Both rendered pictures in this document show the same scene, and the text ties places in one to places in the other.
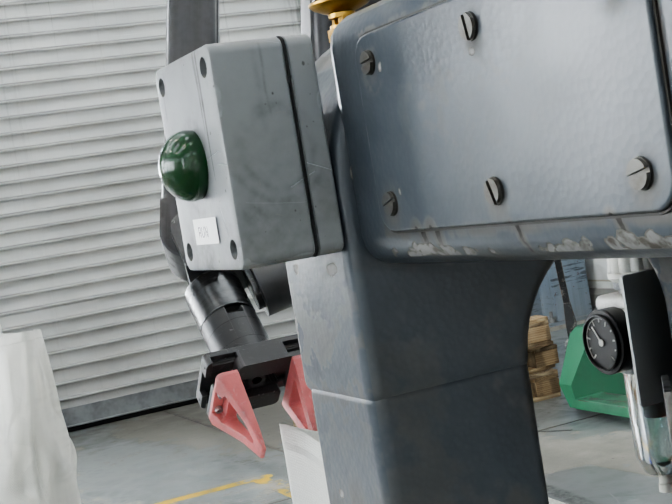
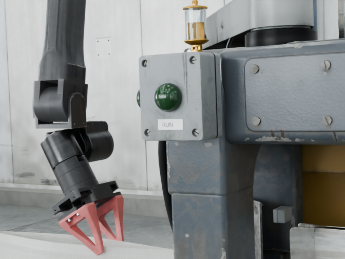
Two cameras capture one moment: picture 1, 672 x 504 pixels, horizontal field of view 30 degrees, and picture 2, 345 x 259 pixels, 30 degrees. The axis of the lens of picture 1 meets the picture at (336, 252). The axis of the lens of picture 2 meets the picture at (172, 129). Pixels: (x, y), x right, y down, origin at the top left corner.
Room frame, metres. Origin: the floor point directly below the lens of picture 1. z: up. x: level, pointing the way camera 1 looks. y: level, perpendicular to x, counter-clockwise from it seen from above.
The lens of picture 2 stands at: (-0.02, 0.43, 1.29)
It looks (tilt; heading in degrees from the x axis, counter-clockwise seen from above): 3 degrees down; 325
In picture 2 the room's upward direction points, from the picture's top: 2 degrees counter-clockwise
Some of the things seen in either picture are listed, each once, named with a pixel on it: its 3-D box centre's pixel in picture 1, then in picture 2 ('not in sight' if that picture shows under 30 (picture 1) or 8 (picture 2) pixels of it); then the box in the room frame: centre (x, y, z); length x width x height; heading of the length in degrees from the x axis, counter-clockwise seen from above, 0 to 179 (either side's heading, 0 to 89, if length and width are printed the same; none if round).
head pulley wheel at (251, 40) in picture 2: not in sight; (280, 41); (0.57, -0.15, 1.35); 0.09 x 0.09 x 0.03
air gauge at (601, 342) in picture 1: (611, 340); not in sight; (0.70, -0.14, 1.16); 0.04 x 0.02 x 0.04; 24
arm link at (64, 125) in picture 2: not in sight; (76, 128); (0.95, -0.05, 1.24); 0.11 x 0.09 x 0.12; 111
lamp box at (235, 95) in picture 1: (246, 157); (180, 96); (0.53, 0.03, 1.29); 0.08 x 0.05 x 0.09; 24
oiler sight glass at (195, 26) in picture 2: not in sight; (195, 24); (0.57, -0.02, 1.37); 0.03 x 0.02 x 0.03; 24
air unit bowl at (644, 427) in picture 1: (657, 419); not in sight; (0.71, -0.16, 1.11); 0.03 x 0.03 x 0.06
